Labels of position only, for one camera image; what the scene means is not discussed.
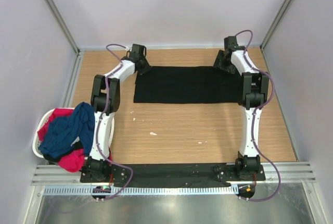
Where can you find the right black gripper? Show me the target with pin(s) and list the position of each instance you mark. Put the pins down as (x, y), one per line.
(217, 63)

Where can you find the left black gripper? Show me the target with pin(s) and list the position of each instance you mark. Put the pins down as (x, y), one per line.
(146, 69)

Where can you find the black t shirt blue logo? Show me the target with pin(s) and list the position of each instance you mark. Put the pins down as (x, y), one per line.
(186, 85)

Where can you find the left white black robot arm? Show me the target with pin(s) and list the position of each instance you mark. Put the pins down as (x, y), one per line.
(105, 100)

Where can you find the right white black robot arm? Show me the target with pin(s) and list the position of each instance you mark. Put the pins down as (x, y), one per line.
(252, 94)

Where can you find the white laundry basket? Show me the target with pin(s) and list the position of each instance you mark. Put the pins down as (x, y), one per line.
(41, 130)

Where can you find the pink t shirt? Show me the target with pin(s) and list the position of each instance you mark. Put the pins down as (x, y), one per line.
(72, 161)

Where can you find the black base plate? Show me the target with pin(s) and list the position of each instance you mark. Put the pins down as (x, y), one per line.
(202, 175)

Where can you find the right aluminium frame post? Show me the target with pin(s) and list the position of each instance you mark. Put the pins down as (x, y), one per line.
(278, 18)

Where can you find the aluminium frame post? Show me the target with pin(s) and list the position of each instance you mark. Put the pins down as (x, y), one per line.
(278, 18)
(60, 21)

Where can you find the left aluminium frame post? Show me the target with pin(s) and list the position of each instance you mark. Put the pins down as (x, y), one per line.
(60, 21)

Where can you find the slotted cable duct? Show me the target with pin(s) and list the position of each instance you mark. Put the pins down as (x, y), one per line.
(101, 190)

